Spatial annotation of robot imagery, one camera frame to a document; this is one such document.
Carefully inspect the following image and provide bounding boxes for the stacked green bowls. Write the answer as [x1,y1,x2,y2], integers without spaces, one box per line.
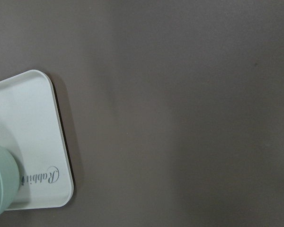
[0,146,19,214]

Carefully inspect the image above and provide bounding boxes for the white rabbit tray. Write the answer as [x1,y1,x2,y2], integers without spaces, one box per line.
[0,70,74,210]

